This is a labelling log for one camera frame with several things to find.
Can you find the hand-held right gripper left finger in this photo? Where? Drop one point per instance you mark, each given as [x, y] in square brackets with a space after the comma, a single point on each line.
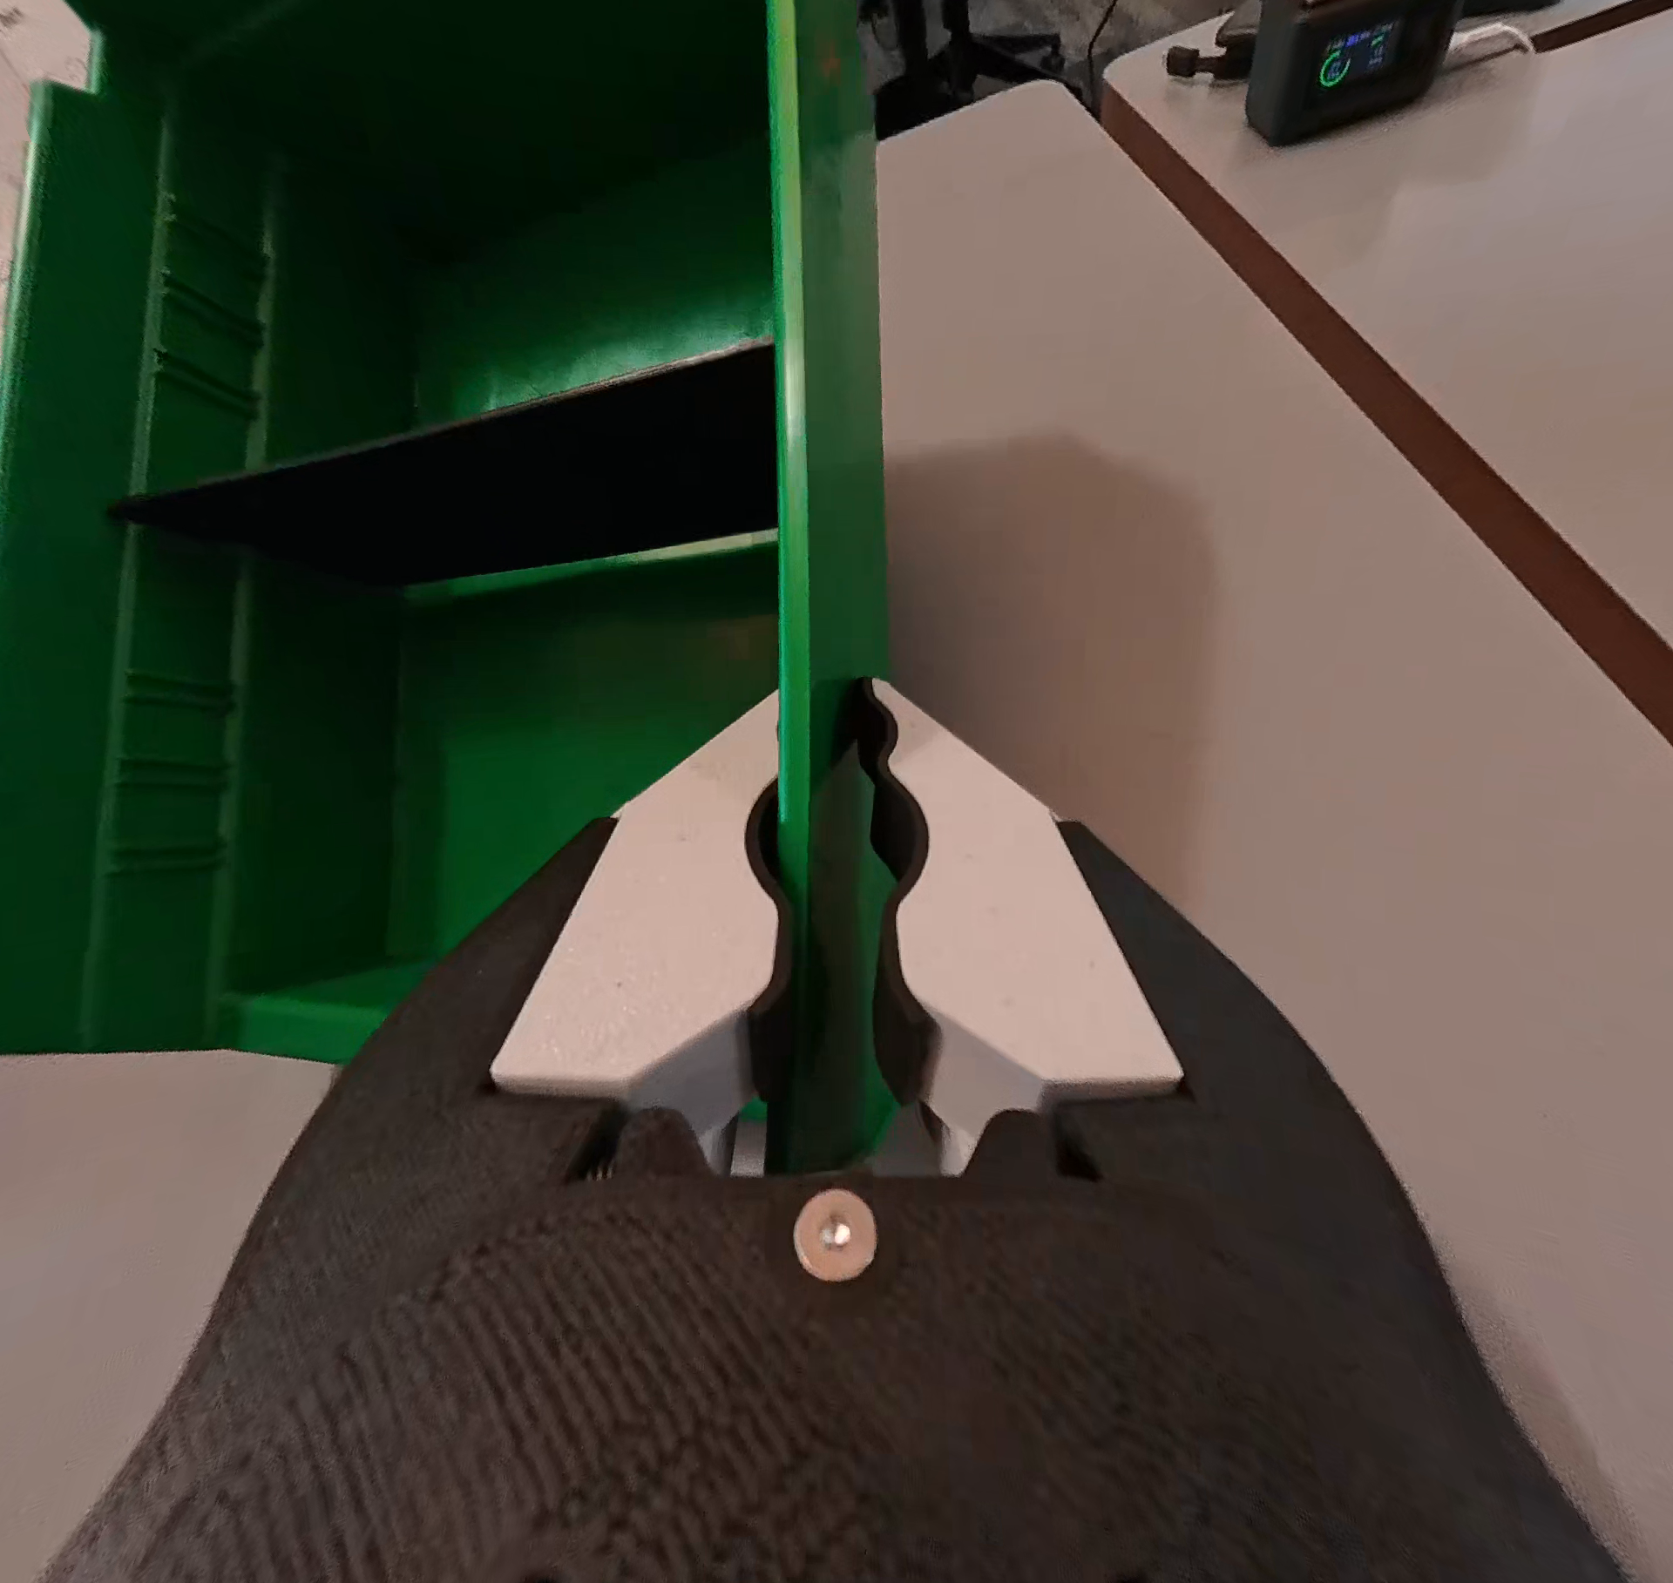
[640, 957]

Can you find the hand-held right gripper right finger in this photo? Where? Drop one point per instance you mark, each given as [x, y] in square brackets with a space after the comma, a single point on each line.
[1032, 957]

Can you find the green plastic bin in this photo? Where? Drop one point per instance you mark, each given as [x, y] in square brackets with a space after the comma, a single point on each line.
[522, 172]

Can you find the black bin divider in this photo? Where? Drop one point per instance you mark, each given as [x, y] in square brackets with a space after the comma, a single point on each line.
[522, 486]

